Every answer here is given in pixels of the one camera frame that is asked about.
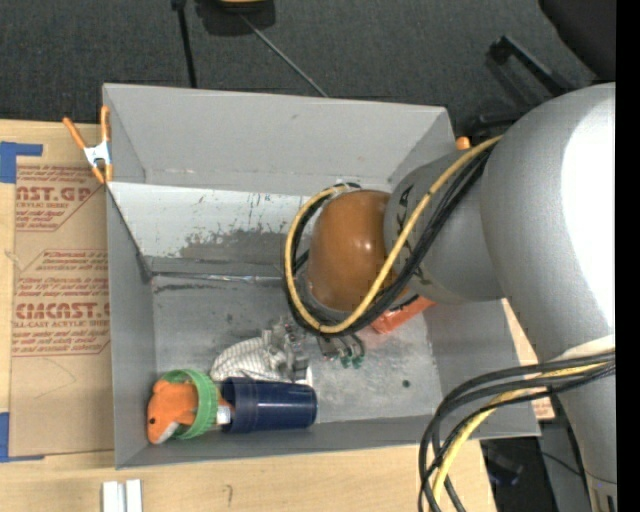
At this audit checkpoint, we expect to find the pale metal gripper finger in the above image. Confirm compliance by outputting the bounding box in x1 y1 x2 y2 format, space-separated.
267 345 310 377
260 320 301 352

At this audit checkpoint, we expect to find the white striped cloth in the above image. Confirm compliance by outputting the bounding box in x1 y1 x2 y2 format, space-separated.
209 334 314 387

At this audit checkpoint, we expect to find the dark blue cup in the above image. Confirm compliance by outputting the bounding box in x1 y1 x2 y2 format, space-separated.
219 376 319 435

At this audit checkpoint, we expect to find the orange block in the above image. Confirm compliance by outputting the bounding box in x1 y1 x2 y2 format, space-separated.
368 295 437 336

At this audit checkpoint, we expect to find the orange toy animal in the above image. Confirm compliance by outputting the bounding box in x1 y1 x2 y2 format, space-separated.
145 378 201 446

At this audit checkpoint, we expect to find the grey metal bin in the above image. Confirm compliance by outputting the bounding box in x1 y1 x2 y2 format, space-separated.
101 82 544 471

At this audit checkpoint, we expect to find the brown cardboard board red print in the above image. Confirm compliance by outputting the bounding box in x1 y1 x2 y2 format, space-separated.
0 118 556 464

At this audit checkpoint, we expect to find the green ring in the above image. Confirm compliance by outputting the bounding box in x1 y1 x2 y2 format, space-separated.
166 368 229 442

